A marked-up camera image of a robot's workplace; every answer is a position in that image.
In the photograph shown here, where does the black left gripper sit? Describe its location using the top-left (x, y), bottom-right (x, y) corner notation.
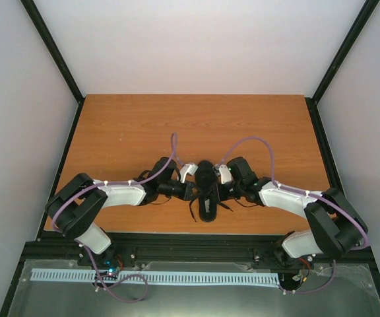
top-left (159, 180), bottom-right (205, 201)

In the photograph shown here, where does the black canvas sneaker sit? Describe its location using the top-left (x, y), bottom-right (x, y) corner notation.
top-left (195, 160), bottom-right (218, 223)

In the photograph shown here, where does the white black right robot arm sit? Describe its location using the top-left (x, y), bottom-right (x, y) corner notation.
top-left (214, 157), bottom-right (368, 260)

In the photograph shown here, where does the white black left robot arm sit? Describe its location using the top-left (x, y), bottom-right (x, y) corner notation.
top-left (45, 157), bottom-right (197, 266)

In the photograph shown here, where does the green lit controller board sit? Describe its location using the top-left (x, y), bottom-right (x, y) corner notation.
top-left (98, 266), bottom-right (121, 283)

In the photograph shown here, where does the right small wiring board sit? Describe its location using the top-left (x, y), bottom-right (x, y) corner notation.
top-left (292, 269), bottom-right (311, 285)

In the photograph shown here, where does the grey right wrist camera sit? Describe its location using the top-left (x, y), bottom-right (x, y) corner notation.
top-left (213, 164), bottom-right (233, 185)

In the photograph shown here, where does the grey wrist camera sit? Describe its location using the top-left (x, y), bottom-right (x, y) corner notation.
top-left (213, 164), bottom-right (233, 185)
top-left (179, 162), bottom-right (198, 184)

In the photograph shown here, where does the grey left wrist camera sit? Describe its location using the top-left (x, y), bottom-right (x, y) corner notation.
top-left (179, 162), bottom-right (198, 184)

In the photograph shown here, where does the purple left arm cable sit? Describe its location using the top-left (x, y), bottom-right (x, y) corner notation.
top-left (50, 132), bottom-right (186, 303)

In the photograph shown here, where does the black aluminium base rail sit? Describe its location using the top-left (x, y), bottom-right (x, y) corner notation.
top-left (21, 232), bottom-right (313, 273)

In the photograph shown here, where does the light blue slotted cable duct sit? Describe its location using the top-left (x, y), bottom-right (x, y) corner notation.
top-left (30, 268), bottom-right (280, 287)

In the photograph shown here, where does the black right frame post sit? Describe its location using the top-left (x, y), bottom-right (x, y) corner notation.
top-left (311, 0), bottom-right (380, 102)

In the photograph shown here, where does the black frame post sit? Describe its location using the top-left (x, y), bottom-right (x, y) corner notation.
top-left (20, 0), bottom-right (86, 104)
top-left (311, 0), bottom-right (380, 102)

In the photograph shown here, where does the black left frame post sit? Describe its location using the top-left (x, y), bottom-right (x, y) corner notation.
top-left (20, 0), bottom-right (86, 104)

